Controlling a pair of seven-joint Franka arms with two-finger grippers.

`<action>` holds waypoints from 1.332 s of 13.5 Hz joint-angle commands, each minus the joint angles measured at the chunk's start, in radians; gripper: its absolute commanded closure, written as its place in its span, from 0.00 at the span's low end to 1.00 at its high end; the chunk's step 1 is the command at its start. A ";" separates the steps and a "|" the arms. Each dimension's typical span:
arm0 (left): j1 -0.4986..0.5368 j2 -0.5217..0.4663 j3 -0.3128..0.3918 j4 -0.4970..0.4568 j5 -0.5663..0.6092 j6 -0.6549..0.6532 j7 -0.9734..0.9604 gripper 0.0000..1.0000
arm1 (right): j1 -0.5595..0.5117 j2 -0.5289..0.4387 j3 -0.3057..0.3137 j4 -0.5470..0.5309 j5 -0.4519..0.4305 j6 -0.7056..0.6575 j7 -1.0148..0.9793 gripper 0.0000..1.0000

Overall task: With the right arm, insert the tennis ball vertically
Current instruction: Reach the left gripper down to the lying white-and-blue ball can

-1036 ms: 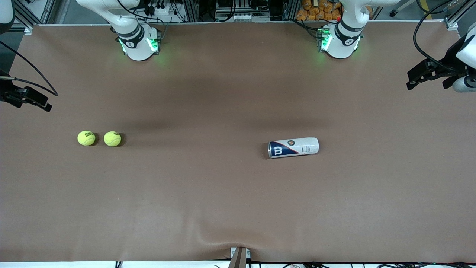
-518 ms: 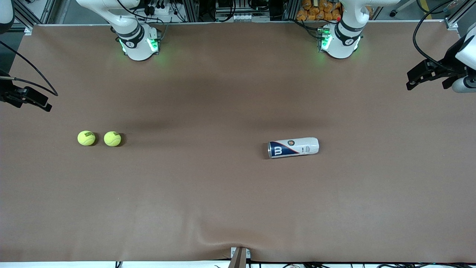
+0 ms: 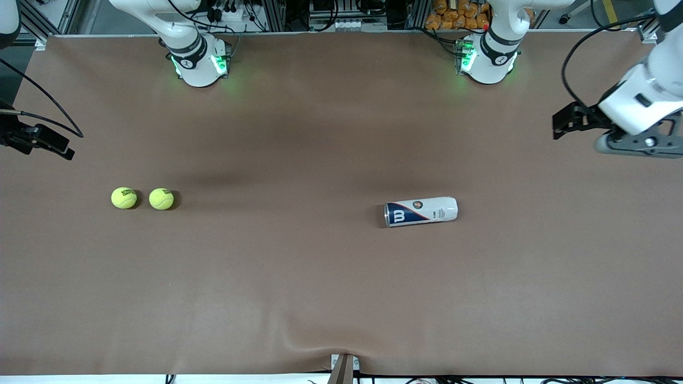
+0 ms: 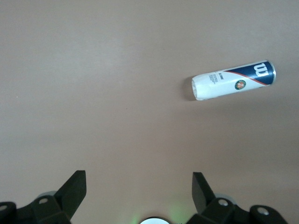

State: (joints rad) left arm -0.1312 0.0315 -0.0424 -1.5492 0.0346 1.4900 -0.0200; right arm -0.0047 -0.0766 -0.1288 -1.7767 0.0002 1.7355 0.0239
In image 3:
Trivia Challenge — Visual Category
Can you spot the yellow tennis ball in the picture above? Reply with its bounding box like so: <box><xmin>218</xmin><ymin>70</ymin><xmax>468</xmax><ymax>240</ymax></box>
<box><xmin>111</xmin><ymin>187</ymin><xmax>138</xmax><ymax>210</ymax></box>
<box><xmin>148</xmin><ymin>188</ymin><xmax>175</xmax><ymax>211</ymax></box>

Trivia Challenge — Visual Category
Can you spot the white blue tennis ball can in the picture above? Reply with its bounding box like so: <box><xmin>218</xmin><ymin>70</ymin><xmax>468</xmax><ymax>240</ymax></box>
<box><xmin>384</xmin><ymin>196</ymin><xmax>459</xmax><ymax>228</ymax></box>

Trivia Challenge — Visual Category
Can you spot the orange packaged goods pile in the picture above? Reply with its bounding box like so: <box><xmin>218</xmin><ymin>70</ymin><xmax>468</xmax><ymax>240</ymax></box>
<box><xmin>425</xmin><ymin>0</ymin><xmax>491</xmax><ymax>31</ymax></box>

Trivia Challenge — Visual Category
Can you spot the white power strip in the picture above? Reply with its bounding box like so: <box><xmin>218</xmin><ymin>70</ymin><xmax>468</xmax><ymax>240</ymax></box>
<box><xmin>205</xmin><ymin>0</ymin><xmax>251</xmax><ymax>23</ymax></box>

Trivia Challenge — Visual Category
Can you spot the brown table mat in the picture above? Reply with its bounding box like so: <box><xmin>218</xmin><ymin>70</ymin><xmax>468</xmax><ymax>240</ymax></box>
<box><xmin>0</xmin><ymin>33</ymin><xmax>683</xmax><ymax>377</ymax></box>

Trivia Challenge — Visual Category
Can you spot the metal table edge clamp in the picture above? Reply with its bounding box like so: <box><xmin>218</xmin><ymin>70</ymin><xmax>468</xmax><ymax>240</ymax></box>
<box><xmin>330</xmin><ymin>354</ymin><xmax>360</xmax><ymax>384</ymax></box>

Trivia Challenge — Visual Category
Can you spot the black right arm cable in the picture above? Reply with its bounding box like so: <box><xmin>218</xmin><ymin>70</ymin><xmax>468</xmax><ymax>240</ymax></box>
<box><xmin>0</xmin><ymin>58</ymin><xmax>84</xmax><ymax>138</ymax></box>

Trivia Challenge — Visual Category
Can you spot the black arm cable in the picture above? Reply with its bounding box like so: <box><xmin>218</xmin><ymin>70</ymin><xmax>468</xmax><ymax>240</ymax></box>
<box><xmin>0</xmin><ymin>58</ymin><xmax>84</xmax><ymax>138</ymax></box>
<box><xmin>561</xmin><ymin>13</ymin><xmax>657</xmax><ymax>107</ymax></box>

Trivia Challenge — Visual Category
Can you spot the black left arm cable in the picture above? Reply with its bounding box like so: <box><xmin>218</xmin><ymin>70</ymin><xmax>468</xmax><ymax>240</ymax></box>
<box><xmin>561</xmin><ymin>13</ymin><xmax>657</xmax><ymax>107</ymax></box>

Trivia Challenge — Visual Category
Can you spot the aluminium frame post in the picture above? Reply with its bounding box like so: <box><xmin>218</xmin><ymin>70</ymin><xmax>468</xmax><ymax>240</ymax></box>
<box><xmin>261</xmin><ymin>0</ymin><xmax>287</xmax><ymax>31</ymax></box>
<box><xmin>406</xmin><ymin>0</ymin><xmax>429</xmax><ymax>30</ymax></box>

